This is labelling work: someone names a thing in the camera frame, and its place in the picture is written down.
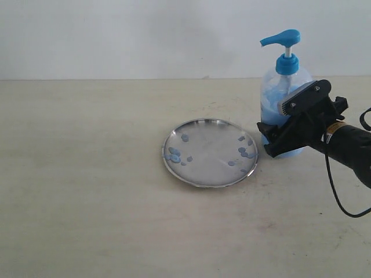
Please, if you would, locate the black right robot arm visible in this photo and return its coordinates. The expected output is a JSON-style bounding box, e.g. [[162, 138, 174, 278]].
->
[[257, 79, 370, 186]]

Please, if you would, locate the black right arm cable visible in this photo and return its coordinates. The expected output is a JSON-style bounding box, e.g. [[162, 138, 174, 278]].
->
[[323, 107, 371, 218]]

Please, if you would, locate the round stainless steel plate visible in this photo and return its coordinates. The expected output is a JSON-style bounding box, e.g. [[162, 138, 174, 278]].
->
[[161, 118, 259, 188]]

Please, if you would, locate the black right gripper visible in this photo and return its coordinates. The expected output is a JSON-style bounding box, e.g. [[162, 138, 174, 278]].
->
[[257, 79, 348, 158]]

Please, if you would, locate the blue soap pump bottle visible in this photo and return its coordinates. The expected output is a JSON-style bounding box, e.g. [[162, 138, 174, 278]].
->
[[259, 28, 314, 159]]

